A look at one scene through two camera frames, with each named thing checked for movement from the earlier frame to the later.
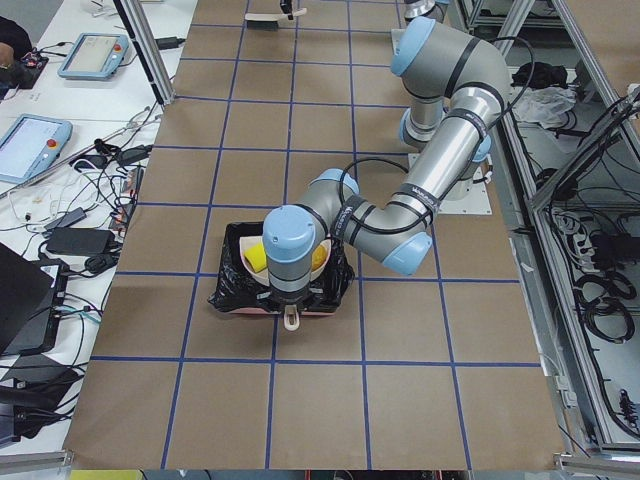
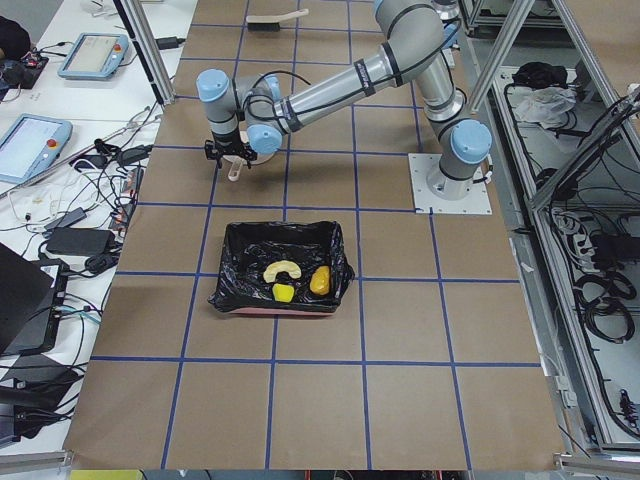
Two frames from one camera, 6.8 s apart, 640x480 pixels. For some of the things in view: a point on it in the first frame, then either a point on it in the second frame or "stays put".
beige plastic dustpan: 292,313 → 261,158
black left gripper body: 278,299 → 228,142
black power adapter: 169,42 stays put
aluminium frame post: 147,48 stays put
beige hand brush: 269,21 stays put
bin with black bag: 238,289 stays put
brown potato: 319,257 → 320,281
